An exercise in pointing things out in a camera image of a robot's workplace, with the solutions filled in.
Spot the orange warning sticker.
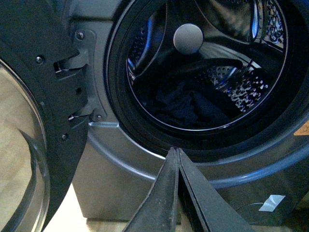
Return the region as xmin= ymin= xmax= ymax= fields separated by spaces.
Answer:
xmin=294 ymin=121 xmax=309 ymax=136

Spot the white tape on washer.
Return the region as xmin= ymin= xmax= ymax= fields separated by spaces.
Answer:
xmin=259 ymin=195 xmax=285 ymax=212

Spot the steel perforated washer drum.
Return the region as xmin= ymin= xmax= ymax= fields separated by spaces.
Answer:
xmin=126 ymin=0 xmax=288 ymax=131

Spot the black washer door glass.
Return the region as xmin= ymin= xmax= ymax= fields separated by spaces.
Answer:
xmin=0 ymin=0 xmax=88 ymax=232

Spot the grey door hinge bracket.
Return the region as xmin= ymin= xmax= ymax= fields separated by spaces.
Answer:
xmin=56 ymin=29 xmax=107 ymax=122

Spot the grey front-load washing machine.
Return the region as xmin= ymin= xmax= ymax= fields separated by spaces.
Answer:
xmin=67 ymin=0 xmax=309 ymax=226

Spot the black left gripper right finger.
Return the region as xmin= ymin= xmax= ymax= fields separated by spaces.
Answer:
xmin=177 ymin=148 xmax=254 ymax=232

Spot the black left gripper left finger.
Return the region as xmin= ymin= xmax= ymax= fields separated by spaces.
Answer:
xmin=123 ymin=147 xmax=179 ymax=232

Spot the cream round drum hub cap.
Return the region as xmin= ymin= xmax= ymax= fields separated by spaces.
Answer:
xmin=173 ymin=23 xmax=204 ymax=55

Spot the navy knit garment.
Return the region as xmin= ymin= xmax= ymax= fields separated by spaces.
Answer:
xmin=142 ymin=80 xmax=241 ymax=130

